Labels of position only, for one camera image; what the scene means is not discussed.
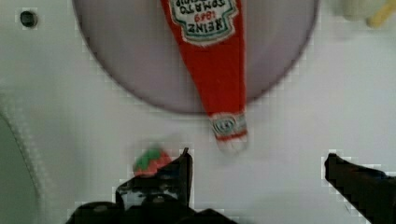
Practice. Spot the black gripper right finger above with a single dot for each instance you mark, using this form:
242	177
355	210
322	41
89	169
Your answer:
370	191

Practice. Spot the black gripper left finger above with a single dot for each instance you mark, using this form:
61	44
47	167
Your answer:
173	180

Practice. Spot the red plush ketchup bottle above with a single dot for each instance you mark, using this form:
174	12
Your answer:
211	41

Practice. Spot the grey round plate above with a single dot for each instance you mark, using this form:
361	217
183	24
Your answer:
132	41

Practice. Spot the red plush strawberry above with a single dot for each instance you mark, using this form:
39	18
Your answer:
151	161

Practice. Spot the green perforated colander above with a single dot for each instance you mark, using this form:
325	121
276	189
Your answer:
21	196

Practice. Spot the yellow plush banana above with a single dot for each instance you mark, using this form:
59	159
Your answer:
373	13

